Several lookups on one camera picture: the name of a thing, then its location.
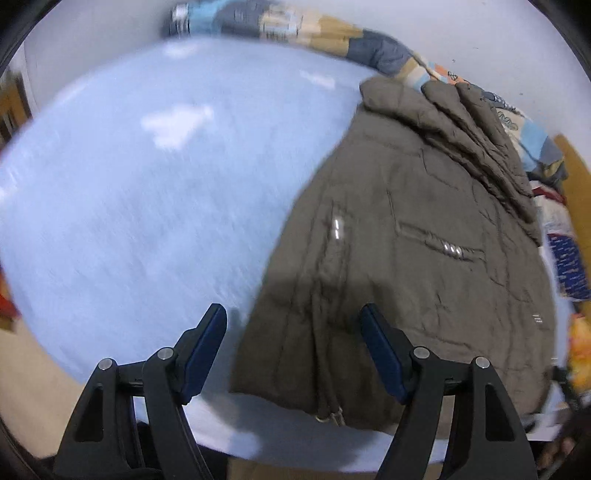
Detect olive quilted puffer jacket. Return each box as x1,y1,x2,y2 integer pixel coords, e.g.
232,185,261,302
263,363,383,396
229,76,555,431

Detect yellow floral scarf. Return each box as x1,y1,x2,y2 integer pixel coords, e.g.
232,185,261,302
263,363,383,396
568,313,591,393

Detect red object beside bed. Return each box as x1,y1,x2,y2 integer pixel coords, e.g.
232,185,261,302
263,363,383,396
0,271,20,331

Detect navy star pillow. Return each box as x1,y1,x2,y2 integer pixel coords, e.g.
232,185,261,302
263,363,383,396
530,180,590,302

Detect light blue cloud bedsheet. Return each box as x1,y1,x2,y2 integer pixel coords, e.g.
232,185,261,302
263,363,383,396
0,36,562,474

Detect wooden headboard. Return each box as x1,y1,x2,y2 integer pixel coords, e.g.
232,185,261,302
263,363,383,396
554,134,591,247

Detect patchwork cartoon blanket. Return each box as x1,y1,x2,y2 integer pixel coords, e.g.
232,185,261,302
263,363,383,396
166,0,568,190

